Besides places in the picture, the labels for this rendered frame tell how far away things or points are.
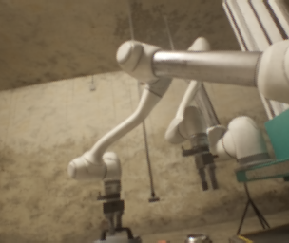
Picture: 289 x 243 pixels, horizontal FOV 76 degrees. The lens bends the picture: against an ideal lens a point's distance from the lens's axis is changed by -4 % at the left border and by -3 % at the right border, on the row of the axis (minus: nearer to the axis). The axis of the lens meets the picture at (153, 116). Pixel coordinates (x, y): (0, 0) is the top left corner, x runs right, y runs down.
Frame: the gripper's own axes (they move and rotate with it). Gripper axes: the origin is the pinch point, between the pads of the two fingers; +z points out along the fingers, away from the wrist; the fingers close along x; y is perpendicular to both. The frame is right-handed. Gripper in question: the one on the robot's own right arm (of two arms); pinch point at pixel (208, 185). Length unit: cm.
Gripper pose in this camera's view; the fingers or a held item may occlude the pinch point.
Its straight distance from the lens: 91.3
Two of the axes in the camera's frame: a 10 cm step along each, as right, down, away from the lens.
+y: 9.9, -1.2, 0.9
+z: 1.4, 9.2, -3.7
